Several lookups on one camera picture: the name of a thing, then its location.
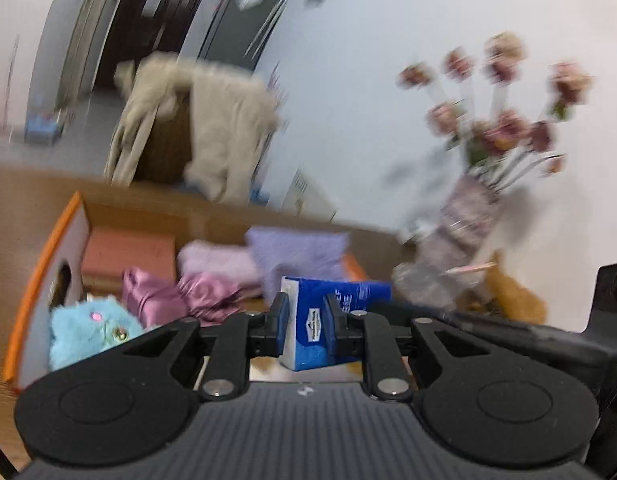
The orange cardboard box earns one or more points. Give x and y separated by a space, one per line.
138 217

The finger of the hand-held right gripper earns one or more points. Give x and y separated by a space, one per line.
408 311

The cream fleece coat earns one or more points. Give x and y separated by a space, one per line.
223 125

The purple knitted cloth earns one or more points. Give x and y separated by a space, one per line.
293 252

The dark door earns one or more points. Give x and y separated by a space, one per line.
138 20

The bunch of pink flowers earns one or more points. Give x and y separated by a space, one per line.
503 130

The blue tissue pack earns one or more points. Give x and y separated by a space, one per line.
308 320

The small blue stool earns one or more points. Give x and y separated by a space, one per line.
41 130

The glass vase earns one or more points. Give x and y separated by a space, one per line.
463 230

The brown wooden chair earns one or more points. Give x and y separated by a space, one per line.
163 150

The white ribbed box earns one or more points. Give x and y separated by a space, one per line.
308 195

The light blue fluffy plush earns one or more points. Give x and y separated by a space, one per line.
83 330

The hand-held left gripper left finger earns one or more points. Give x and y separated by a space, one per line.
280 322

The pink satin cloth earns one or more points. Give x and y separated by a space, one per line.
153 297

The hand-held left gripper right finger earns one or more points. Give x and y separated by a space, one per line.
331 322

